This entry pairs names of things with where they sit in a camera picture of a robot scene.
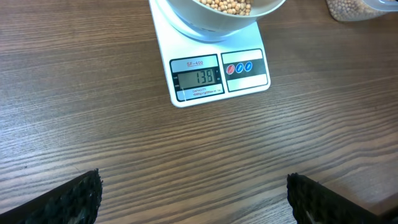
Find white digital kitchen scale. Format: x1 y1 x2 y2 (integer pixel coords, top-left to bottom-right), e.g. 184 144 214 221
149 0 271 108

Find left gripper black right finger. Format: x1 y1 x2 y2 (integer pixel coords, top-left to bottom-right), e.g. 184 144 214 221
287 173 397 224

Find clear plastic container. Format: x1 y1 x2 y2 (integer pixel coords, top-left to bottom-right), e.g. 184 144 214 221
326 0 397 22

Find white bowl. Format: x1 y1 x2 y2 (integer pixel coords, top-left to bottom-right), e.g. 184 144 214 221
166 0 285 32

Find soybeans in bowl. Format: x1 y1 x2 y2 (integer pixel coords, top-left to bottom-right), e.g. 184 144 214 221
196 0 254 16

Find soybeans in container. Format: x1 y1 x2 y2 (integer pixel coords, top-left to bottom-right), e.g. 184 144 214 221
326 0 388 22

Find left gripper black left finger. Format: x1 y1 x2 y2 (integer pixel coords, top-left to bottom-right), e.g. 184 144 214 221
1 169 103 224

